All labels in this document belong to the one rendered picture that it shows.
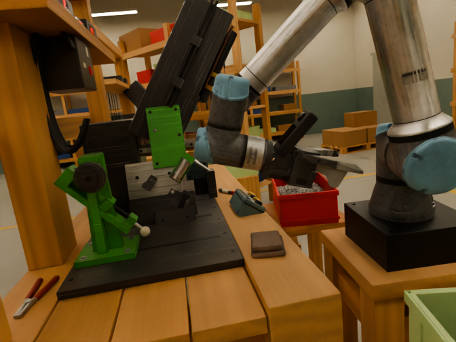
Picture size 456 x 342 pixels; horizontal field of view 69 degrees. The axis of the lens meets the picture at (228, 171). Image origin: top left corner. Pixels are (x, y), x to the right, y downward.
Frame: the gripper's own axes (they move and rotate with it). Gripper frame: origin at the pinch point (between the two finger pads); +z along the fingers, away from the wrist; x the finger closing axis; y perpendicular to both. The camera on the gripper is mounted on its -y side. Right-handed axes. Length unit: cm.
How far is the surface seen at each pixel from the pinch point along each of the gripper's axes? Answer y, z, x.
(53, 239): 36, -69, -9
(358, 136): 58, 269, -580
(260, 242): 22.6, -16.6, 1.9
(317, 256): 58, 26, -61
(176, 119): 4, -44, -43
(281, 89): -1, 159, -905
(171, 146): 13, -44, -39
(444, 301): 12.1, 4.4, 32.4
